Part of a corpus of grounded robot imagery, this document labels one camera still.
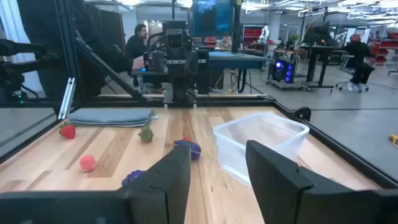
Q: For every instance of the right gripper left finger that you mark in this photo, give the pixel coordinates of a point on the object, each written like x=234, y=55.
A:
x=168, y=186

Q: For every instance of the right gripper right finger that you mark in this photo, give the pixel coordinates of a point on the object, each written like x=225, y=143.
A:
x=280, y=193

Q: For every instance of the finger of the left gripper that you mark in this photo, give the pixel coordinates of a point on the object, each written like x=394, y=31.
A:
x=194, y=98
x=168, y=93

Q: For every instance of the purple toy grape bunch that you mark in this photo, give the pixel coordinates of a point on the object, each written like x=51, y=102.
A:
x=133, y=177

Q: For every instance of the red toy strawberry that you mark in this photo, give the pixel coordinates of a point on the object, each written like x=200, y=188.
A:
x=145, y=134
x=67, y=131
x=186, y=139

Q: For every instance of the purple toy eggplant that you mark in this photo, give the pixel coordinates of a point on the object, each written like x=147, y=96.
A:
x=195, y=151

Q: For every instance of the pink round toy fruit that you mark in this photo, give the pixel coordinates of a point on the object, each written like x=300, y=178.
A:
x=87, y=162

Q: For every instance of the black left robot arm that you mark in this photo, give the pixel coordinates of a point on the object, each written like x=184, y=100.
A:
x=175, y=24

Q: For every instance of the clear plastic tupperware container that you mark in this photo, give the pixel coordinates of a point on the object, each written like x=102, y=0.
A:
x=230, y=149

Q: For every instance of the computer side desk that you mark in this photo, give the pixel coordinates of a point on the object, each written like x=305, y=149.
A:
x=236, y=59

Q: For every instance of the person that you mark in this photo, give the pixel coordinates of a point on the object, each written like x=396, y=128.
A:
x=136, y=45
x=359, y=59

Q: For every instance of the grey folded cloth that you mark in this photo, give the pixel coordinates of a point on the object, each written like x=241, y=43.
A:
x=109, y=117

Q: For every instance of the computer monitor blue screen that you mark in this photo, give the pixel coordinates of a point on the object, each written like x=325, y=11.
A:
x=213, y=17

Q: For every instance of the black rounded fixture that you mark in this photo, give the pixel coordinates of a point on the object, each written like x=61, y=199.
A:
x=302, y=113

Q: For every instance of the computer tower blue lights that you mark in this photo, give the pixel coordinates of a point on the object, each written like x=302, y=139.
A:
x=283, y=71

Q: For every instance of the yellow floor object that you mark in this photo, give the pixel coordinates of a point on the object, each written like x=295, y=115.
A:
x=394, y=140

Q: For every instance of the office chair white base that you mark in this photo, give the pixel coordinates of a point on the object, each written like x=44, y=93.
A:
x=351, y=84

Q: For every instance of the black standing desk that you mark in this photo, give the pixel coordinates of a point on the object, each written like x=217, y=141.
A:
x=320, y=49

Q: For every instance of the black divider panel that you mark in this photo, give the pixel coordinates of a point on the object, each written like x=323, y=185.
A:
x=40, y=31

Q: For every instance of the black aluminium table frame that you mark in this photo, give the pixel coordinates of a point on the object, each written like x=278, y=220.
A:
x=342, y=148

